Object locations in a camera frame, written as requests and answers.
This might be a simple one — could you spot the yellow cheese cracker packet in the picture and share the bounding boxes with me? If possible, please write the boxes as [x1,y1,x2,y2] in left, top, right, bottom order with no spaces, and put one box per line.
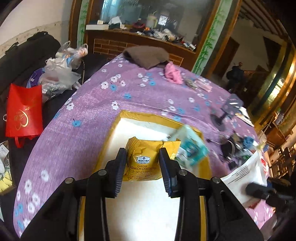
[123,137,181,181]

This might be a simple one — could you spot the pink soft cloth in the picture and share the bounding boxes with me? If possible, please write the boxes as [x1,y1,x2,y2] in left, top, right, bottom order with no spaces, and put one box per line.
[164,62,183,85]

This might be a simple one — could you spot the teal snack packet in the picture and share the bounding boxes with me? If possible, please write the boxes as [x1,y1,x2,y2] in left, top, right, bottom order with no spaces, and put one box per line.
[168,125,208,169]

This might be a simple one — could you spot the white printed paper bag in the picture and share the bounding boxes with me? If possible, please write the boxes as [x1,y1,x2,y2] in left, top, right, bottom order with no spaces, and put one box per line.
[221,151,267,208]

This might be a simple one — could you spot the purple floral tablecloth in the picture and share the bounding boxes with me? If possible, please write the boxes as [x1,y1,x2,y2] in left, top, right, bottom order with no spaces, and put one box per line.
[13,53,275,238]

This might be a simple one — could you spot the black phone stand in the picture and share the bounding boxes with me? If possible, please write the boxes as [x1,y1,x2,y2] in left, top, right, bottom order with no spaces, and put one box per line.
[210,93,243,132]

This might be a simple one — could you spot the red gift bag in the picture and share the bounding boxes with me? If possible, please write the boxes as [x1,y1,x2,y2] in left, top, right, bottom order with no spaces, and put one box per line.
[6,84,43,148]

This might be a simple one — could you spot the clear plastic bags pile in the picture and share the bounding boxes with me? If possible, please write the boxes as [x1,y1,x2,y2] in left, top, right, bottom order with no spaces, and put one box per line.
[38,41,88,102]

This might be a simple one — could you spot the person in dark clothes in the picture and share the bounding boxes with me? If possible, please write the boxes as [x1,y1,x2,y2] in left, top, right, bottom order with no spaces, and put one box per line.
[226,62,244,92]

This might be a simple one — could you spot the brown folded cloth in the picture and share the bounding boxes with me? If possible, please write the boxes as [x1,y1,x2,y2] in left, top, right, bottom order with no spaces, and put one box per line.
[123,46,169,70]

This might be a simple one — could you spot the wooden cabinet with mirror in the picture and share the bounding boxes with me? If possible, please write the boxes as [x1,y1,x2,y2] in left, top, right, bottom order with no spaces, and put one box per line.
[69,1,242,77]

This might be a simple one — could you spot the black suitcase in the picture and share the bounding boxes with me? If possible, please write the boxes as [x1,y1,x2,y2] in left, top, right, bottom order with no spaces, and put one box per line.
[0,32,61,102]

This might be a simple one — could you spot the black device with cables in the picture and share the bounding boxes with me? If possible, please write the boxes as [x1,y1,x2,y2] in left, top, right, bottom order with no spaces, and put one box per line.
[206,133,254,170]

